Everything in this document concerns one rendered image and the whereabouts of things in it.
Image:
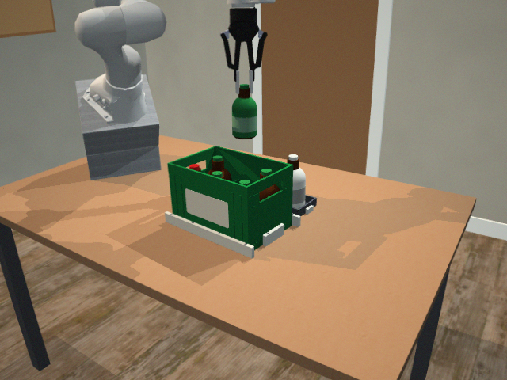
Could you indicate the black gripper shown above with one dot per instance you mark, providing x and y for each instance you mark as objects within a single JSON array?
[{"x": 244, "y": 32}]

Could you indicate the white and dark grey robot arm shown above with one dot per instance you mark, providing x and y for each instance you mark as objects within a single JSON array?
[{"x": 105, "y": 29}]

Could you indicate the green bottle crate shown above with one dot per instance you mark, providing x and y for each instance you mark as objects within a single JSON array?
[{"x": 228, "y": 207}]

